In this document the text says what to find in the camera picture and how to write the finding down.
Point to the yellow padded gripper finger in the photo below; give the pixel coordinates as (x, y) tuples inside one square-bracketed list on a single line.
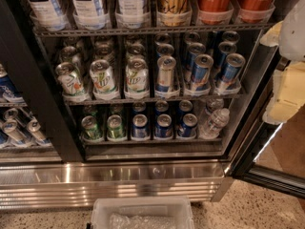
[(289, 94), (272, 37)]

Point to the red coke can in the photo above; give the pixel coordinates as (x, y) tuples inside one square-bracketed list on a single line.
[(212, 11), (254, 11)]

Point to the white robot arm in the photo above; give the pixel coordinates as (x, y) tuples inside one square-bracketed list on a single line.
[(292, 38)]

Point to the open glass fridge door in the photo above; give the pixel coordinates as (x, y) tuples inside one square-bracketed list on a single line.
[(274, 155)]

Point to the gold yellow can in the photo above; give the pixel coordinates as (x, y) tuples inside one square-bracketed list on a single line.
[(173, 12)]

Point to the front silver red bull can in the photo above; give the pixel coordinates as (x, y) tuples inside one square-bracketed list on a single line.
[(165, 76)]

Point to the front right blue pepsi can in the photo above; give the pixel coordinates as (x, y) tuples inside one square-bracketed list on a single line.
[(187, 126)]

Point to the blue pepsi can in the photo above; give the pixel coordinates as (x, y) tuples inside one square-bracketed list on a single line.
[(140, 126), (163, 126), (187, 126)]

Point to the front middle blue pepsi can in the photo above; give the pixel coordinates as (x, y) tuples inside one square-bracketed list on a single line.
[(163, 126)]

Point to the front right 7up can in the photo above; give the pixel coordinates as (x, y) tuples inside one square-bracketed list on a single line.
[(137, 78)]

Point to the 7up can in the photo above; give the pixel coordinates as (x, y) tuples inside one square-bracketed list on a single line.
[(104, 83), (72, 82), (137, 78)]

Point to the front left blue pepsi can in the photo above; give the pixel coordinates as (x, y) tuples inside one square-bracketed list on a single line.
[(140, 126)]

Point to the front middle 7up can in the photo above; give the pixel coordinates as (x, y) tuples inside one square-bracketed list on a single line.
[(104, 83)]

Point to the right green soda can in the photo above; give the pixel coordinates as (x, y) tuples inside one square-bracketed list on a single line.
[(115, 127)]

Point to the green soda can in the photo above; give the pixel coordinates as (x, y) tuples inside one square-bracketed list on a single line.
[(90, 129), (115, 127)]

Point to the left green soda can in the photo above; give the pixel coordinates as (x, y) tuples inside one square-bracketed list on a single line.
[(90, 129)]

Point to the front left 7up can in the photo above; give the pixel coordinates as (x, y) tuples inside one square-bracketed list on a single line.
[(72, 82)]

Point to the black fridge centre pillar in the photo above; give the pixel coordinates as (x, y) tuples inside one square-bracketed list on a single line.
[(29, 70)]

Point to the blue can left compartment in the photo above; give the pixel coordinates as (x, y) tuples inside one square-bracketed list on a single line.
[(8, 89)]

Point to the stainless steel fridge base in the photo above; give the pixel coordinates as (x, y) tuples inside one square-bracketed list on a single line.
[(80, 185)]

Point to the front right blue red bull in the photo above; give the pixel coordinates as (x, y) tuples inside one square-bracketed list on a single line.
[(229, 72)]

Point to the blue red bull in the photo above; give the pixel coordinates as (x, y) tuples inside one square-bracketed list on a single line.
[(200, 73), (229, 72)]

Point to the front left blue red bull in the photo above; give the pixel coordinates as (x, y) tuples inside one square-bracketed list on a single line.
[(200, 73)]

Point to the front clear water bottle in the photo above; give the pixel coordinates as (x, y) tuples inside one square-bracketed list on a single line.
[(213, 125)]

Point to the right white tea bottle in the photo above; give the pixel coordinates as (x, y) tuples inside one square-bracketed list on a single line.
[(133, 14)]

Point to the white tea bottle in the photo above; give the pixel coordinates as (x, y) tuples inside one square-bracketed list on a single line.
[(90, 14), (50, 14), (133, 14)]

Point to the middle white tea bottle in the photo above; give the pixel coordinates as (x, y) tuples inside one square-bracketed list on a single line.
[(90, 14)]

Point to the clear plastic bin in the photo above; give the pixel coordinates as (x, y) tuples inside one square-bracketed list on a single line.
[(178, 208)]

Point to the left white tea bottle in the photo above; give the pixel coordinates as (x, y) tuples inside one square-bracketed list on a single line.
[(50, 14)]

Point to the middle wire shelf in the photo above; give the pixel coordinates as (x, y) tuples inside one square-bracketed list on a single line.
[(151, 99)]

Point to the wire shelf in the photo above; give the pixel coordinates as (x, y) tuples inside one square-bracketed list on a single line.
[(154, 30), (151, 99)]

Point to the top wire shelf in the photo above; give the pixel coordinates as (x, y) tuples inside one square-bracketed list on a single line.
[(154, 30)]

